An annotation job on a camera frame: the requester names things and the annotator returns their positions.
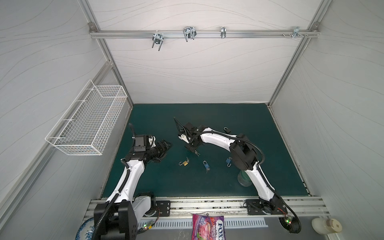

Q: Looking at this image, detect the small metal bracket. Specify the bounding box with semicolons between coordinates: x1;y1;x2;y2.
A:
221;27;227;39

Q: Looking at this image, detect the small blue padlock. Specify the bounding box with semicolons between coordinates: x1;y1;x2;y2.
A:
226;157;232;168

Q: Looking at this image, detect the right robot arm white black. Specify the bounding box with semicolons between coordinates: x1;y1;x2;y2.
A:
174;119;291;215

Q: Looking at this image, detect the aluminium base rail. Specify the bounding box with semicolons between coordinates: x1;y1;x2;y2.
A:
83;196;331;219

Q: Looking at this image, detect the metal hook bracket right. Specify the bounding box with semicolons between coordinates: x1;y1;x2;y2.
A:
282;27;309;39

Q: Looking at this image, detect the metal u-bolt clamp left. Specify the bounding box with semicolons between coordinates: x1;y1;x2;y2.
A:
152;33;164;51

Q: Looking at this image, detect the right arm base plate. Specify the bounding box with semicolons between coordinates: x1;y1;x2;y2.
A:
243;199;288;216

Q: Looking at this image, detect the blue white ceramic plate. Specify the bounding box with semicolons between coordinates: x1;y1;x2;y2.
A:
75;218;95;240

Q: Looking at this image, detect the metal u-bolt clamp middle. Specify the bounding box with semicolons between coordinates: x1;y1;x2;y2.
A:
183;27;197;42

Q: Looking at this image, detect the metal u-bolt clamp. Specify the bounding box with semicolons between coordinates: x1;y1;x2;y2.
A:
183;27;197;42
152;33;164;51

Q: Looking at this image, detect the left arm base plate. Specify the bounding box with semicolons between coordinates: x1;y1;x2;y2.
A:
144;201;171;217

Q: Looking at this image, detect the white plastic bottle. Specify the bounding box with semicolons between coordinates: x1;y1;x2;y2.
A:
312;218;343;235

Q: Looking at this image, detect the white wire basket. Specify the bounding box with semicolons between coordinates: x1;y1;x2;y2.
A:
45;80;127;156

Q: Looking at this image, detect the white slotted cable duct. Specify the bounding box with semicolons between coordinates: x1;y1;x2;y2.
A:
131;217;268;231

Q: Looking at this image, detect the purple candy bag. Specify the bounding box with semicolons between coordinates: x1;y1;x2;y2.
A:
191;214;226;240

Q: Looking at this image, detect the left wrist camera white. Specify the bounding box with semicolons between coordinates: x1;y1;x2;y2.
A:
133;135;156;153

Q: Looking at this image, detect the blue padlock with keys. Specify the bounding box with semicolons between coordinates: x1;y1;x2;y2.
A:
203;161;211;173

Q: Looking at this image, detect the aluminium cross rail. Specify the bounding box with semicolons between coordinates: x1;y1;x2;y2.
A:
90;29;321;39

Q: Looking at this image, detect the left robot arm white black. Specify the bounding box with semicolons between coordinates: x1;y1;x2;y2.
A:
92;135;173;240

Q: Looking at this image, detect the right black corrugated cable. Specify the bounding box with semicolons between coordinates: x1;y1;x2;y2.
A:
191;130;302;234

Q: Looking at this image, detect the brass padlock with key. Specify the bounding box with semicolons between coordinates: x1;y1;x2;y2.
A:
179;158;190;166

